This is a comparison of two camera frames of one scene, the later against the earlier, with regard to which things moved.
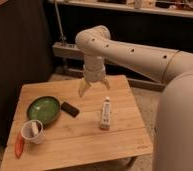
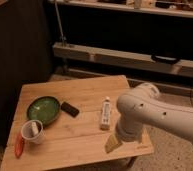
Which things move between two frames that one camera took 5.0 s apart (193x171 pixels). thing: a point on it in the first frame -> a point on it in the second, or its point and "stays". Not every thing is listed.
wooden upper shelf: x=187 y=8 stays
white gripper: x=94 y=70 -> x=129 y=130
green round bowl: x=44 y=109 stays
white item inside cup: x=34 y=127 stays
